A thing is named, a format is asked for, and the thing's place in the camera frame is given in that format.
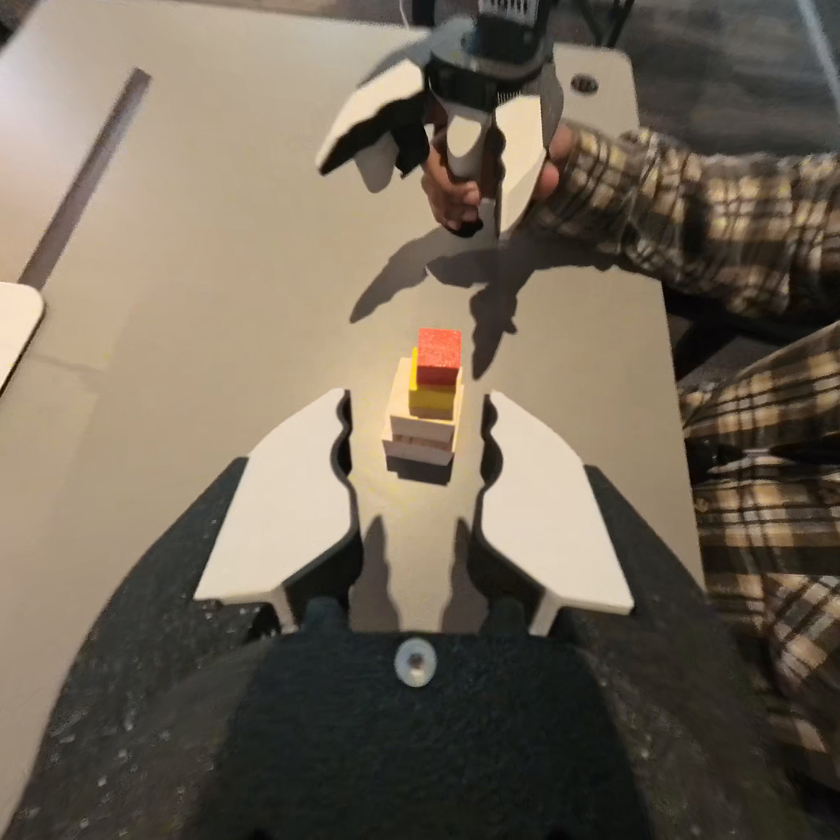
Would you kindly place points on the person's right forearm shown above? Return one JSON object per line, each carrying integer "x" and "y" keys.
{"x": 695, "y": 210}

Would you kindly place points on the round table grommet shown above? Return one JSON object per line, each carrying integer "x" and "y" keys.
{"x": 583, "y": 83}

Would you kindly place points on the yellow wooden cube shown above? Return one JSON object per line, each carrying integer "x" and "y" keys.
{"x": 431, "y": 400}

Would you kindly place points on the red wooden cube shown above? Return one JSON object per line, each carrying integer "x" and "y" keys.
{"x": 438, "y": 358}

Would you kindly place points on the person's right hand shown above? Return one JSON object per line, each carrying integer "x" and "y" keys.
{"x": 453, "y": 200}

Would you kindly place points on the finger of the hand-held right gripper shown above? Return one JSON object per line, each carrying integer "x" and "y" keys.
{"x": 374, "y": 105}
{"x": 522, "y": 151}

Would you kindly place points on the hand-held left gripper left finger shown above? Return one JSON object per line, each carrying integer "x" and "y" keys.
{"x": 275, "y": 518}

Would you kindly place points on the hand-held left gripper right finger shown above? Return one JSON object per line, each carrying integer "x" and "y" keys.
{"x": 551, "y": 518}

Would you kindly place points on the large natural wooden cube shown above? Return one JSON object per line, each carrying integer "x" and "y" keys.
{"x": 417, "y": 453}

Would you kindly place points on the person's plaid shirt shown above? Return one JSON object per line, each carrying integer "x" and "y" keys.
{"x": 774, "y": 512}

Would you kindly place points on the white tablet stand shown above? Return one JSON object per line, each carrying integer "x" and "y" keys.
{"x": 16, "y": 328}

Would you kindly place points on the small natural wooden cube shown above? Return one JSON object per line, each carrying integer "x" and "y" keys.
{"x": 420, "y": 426}

